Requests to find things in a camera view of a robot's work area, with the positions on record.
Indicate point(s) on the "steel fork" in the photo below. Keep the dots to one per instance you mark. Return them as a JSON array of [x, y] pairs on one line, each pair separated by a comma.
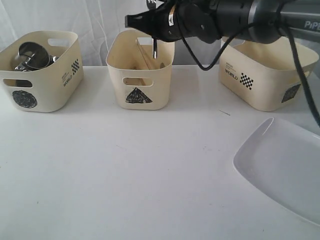
[[155, 50]]

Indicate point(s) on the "steel mug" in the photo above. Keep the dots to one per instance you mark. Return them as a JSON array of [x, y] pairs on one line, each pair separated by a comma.
[[38, 59], [30, 49]]

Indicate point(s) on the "wooden chopstick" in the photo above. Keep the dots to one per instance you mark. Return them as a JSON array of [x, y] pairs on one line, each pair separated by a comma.
[[138, 44], [148, 61]]

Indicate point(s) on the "white backdrop curtain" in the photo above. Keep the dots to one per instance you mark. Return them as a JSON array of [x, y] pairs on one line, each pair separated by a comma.
[[96, 22]]

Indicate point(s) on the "steel mug front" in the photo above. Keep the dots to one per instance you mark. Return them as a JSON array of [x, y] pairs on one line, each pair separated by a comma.
[[38, 59]]

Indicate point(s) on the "cream bin with triangle mark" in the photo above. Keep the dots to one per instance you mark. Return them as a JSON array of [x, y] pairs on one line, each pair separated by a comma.
[[136, 87]]

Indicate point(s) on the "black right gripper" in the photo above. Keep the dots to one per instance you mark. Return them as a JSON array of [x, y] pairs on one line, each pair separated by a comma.
[[177, 19]]

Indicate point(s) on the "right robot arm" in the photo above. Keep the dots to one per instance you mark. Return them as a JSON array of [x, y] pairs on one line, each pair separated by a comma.
[[257, 21]]

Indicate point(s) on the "white rectangular plate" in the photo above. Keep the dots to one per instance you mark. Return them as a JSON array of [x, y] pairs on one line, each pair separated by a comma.
[[282, 160]]

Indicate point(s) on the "cream bin with circle mark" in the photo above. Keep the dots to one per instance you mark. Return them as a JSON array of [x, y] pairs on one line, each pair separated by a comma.
[[45, 90]]

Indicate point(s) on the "steel bowl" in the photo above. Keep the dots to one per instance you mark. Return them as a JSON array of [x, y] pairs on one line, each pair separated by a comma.
[[20, 65]]

